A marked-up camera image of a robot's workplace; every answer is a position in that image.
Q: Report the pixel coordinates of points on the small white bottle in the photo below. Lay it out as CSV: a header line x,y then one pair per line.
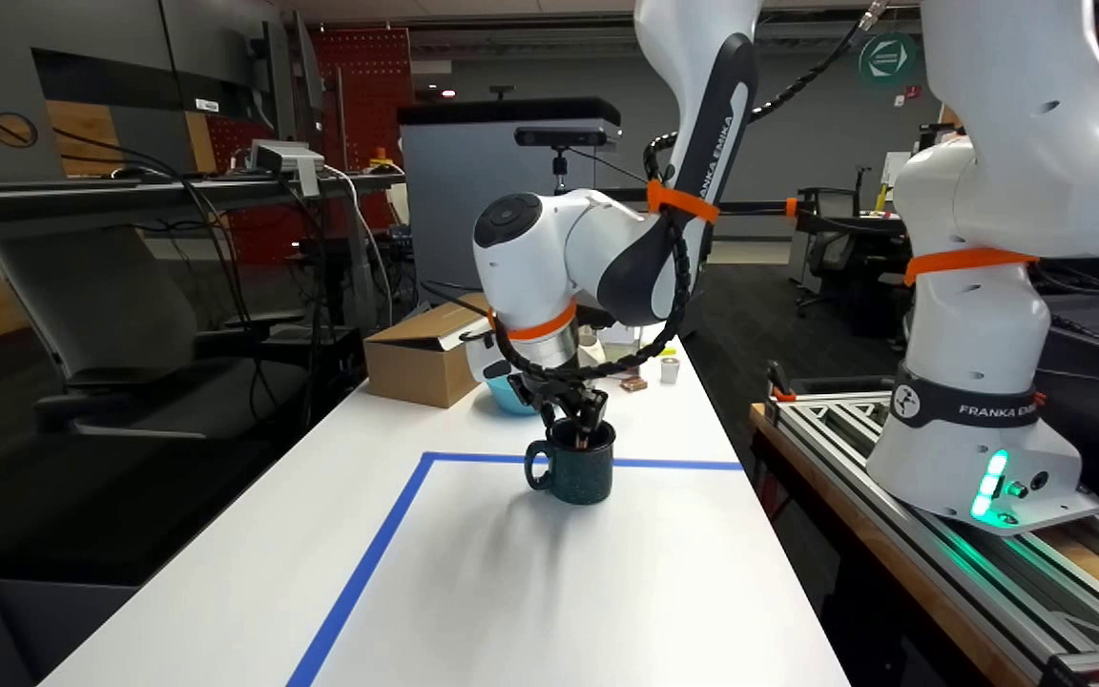
x,y
668,369

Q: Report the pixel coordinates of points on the dark teal mug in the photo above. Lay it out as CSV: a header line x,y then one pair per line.
x,y
569,473

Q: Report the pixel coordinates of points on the grey standing desk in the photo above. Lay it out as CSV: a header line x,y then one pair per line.
x,y
78,290

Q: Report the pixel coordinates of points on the long blue tape strip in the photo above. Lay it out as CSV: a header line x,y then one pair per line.
x,y
364,574

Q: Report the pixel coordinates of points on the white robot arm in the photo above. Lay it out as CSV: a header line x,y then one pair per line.
x,y
1022,129

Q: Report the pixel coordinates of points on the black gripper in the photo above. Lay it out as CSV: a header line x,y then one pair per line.
x,y
569,387

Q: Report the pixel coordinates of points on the round green sign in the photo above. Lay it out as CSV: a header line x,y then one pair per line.
x,y
885,64

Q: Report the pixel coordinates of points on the short blue tape strip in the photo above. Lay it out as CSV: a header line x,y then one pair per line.
x,y
678,464

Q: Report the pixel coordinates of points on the brown cardboard box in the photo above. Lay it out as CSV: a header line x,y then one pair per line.
x,y
422,355

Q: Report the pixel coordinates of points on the black camera on tripod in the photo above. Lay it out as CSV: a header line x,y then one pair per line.
x,y
564,134

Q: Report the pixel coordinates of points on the aluminium rail base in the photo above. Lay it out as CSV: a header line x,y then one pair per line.
x,y
907,559

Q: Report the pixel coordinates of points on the grey partition panel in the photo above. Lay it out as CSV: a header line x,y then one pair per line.
x,y
461,191

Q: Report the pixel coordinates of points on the light blue bowl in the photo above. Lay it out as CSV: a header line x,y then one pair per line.
x,y
506,391

